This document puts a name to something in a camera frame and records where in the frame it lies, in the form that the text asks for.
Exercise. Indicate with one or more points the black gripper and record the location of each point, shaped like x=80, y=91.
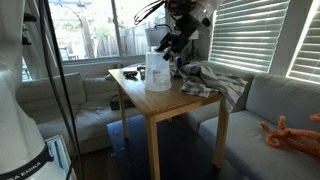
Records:
x=172, y=44

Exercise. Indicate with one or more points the frosted translucent plastic cup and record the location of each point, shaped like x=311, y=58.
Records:
x=157, y=72

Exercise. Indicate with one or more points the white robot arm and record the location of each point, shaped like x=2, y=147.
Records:
x=193, y=15

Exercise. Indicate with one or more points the striped grey cloth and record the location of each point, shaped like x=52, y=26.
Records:
x=200, y=80

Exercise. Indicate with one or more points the wooden table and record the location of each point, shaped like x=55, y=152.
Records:
x=163, y=105

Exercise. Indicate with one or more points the dark blue rug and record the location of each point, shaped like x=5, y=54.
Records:
x=182, y=154

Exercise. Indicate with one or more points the grey sofa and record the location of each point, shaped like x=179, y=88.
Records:
x=266, y=97

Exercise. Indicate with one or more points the orange plush toy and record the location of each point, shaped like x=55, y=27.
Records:
x=306, y=141

